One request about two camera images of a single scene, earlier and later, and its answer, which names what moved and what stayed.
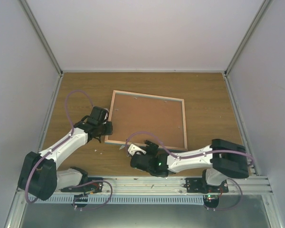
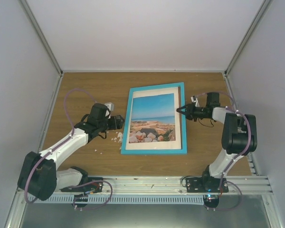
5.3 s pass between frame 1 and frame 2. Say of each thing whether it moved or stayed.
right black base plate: stayed
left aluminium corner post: stayed
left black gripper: moved
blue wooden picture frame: moved
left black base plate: stayed
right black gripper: moved
